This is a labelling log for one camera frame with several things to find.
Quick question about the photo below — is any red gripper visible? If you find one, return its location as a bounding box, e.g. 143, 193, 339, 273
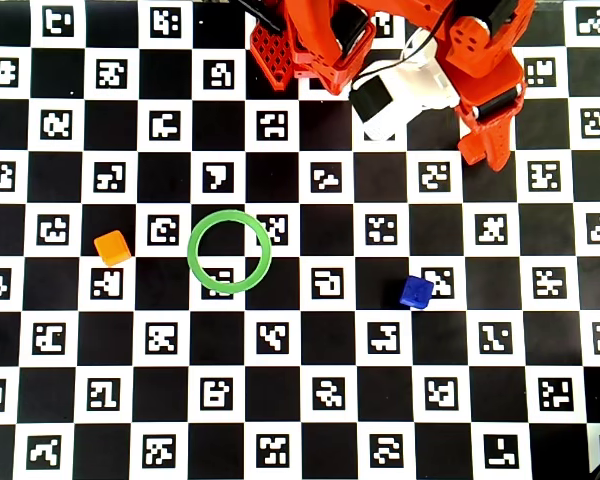
452, 54, 526, 174

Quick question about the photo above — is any blue cube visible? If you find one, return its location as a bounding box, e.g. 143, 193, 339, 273
398, 274, 436, 311

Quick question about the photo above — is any orange cube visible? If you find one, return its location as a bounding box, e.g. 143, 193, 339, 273
93, 230, 133, 267

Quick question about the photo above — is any black rod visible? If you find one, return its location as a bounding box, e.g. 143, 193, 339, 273
234, 0, 285, 35

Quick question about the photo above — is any black white marker checkerboard mat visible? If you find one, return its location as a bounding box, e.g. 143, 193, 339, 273
0, 0, 600, 480

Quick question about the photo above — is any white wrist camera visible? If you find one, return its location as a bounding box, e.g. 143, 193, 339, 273
348, 27, 461, 142

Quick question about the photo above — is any thin black camera cable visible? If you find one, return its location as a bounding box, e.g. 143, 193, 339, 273
352, 9, 454, 89

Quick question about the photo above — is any green ring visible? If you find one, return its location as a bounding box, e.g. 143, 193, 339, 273
186, 209, 273, 295

